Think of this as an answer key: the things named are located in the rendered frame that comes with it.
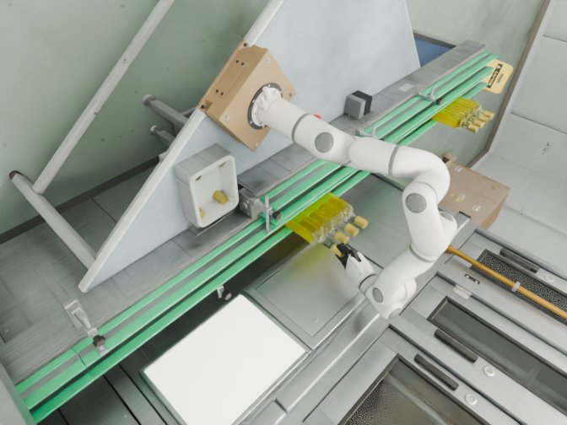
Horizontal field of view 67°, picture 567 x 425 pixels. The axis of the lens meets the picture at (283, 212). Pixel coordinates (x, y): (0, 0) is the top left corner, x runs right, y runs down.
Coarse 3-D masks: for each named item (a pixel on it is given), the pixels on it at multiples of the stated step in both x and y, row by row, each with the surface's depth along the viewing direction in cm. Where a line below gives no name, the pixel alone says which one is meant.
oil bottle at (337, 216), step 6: (312, 204) 164; (318, 204) 164; (324, 204) 164; (318, 210) 162; (324, 210) 161; (330, 210) 161; (336, 210) 161; (330, 216) 159; (336, 216) 159; (342, 216) 160; (336, 222) 158; (336, 228) 161
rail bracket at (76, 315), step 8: (64, 304) 114; (72, 304) 115; (80, 304) 117; (72, 312) 113; (80, 312) 114; (72, 320) 118; (80, 320) 112; (88, 320) 122; (88, 328) 109; (96, 336) 108; (96, 344) 107; (104, 352) 117
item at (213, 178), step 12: (228, 156) 134; (204, 168) 130; (216, 168) 143; (228, 168) 140; (192, 180) 127; (204, 180) 142; (216, 180) 146; (228, 180) 144; (192, 192) 130; (204, 192) 145; (228, 192) 149; (204, 204) 148; (216, 204) 149; (228, 204) 149; (204, 216) 144; (216, 216) 145
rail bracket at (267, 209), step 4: (256, 196) 147; (252, 200) 145; (256, 200) 146; (252, 204) 146; (256, 204) 145; (260, 204) 145; (268, 204) 142; (264, 208) 142; (268, 208) 142; (272, 208) 143; (264, 212) 144; (268, 212) 143; (272, 212) 142; (276, 212) 141; (268, 216) 146; (272, 216) 142; (276, 216) 140; (280, 216) 141; (268, 220) 147; (276, 220) 141; (268, 224) 148; (268, 228) 149; (268, 232) 150
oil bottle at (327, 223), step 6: (306, 210) 161; (312, 210) 161; (306, 216) 159; (312, 216) 159; (318, 216) 159; (324, 216) 159; (318, 222) 157; (324, 222) 157; (330, 222) 157; (324, 228) 155; (330, 228) 156
